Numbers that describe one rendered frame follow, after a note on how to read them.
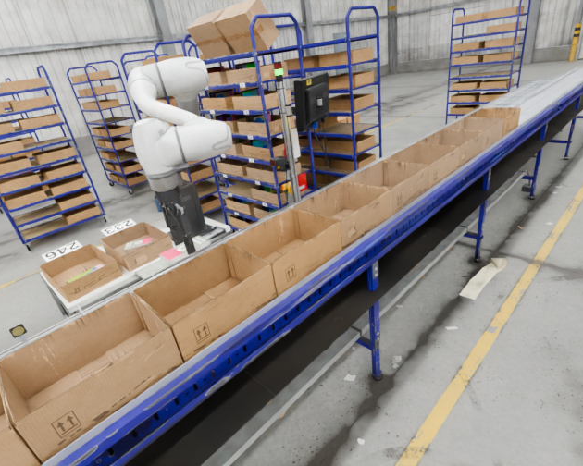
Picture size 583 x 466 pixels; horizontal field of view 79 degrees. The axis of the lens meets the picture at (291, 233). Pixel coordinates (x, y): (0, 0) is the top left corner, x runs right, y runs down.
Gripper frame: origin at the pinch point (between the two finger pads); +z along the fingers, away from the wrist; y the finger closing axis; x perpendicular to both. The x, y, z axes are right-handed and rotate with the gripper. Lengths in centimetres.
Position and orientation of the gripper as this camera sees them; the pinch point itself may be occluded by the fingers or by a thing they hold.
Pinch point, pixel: (183, 242)
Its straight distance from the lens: 127.7
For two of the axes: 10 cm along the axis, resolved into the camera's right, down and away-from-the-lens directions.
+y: -7.0, -2.4, 6.7
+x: -7.0, 4.1, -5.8
